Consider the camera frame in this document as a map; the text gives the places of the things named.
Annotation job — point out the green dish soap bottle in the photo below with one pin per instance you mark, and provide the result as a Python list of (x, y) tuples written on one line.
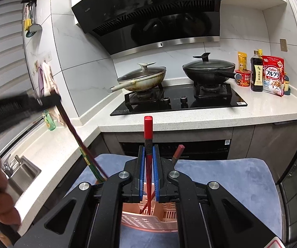
[(49, 122)]

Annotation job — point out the red instant noodle cup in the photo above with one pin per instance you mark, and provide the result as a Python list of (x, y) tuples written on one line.
[(242, 78)]

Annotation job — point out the green chopstick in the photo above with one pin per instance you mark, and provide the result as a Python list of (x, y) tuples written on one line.
[(86, 157)]

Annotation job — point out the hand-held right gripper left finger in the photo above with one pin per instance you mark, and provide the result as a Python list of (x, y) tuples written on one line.
[(142, 165)]

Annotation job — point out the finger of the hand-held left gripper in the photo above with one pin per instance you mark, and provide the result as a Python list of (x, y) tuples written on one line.
[(48, 101)]

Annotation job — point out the steel sink faucet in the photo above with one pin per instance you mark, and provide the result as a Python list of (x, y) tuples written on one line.
[(11, 165)]

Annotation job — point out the yellow capped bottle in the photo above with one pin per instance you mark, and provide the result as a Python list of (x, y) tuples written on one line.
[(260, 53)]

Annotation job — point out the glass lid with black knob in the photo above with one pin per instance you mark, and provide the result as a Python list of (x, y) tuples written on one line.
[(208, 64)]

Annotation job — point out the pink perforated utensil holder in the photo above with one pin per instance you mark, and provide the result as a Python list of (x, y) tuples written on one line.
[(148, 222)]

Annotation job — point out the black built-in appliance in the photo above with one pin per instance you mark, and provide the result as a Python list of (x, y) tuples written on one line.
[(202, 148)]

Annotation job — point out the red and white cereal bag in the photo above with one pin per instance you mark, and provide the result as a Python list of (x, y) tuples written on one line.
[(274, 76)]

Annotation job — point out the purple hanging cloth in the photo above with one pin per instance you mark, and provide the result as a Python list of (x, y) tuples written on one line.
[(41, 82)]

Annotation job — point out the maroon chopstick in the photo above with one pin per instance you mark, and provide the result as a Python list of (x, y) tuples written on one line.
[(72, 131)]

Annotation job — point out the steel kitchen sink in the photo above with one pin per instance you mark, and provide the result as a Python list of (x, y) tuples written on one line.
[(24, 175)]

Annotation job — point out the brown wall socket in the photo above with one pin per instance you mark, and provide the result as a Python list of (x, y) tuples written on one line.
[(283, 45)]

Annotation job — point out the white window blinds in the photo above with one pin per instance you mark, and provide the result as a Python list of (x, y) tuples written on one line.
[(6, 44)]

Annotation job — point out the yellow snack packet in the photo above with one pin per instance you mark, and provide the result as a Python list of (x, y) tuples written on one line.
[(242, 60)]

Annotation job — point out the black range hood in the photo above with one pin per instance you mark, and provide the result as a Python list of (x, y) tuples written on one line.
[(151, 13)]

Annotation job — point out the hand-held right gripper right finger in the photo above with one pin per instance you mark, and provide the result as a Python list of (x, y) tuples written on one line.
[(156, 165)]

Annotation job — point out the blue plush mat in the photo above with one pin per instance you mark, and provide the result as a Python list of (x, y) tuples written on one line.
[(228, 173)]

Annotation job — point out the white wall socket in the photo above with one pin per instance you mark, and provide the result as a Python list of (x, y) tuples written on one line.
[(48, 57)]

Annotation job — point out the black gas stove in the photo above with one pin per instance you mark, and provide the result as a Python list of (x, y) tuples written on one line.
[(202, 103)]

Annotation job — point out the glass lid with beige knob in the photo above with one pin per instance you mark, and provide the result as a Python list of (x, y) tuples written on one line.
[(140, 75)]

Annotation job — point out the beige wok pan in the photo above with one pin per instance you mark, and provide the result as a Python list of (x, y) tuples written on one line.
[(143, 85)]

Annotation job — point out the dark soy sauce bottle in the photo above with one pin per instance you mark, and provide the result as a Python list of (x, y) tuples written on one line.
[(256, 75)]

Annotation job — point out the bright red chopstick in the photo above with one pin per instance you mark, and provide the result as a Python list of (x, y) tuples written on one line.
[(143, 208), (148, 129)]

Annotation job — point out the hanging kitchen strainer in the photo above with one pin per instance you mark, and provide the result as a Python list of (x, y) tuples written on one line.
[(33, 28)]

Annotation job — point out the white hanging cloth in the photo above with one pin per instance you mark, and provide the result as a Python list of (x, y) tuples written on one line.
[(51, 80)]

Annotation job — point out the black wok pan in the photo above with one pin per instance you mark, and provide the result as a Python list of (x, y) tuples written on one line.
[(205, 77)]

